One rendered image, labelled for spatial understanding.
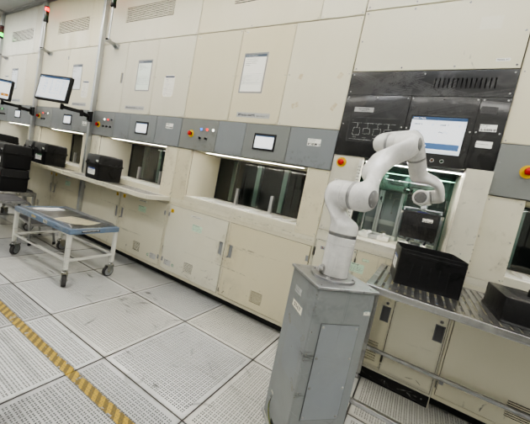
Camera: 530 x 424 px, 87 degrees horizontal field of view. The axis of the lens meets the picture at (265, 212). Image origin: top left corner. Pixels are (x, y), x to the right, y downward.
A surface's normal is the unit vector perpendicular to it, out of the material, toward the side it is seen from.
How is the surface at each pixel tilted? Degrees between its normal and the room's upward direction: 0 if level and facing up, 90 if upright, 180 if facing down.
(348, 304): 90
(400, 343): 90
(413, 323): 90
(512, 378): 90
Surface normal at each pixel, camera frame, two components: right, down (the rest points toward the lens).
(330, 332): 0.26, 0.15
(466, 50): -0.49, 0.02
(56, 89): -0.21, -0.09
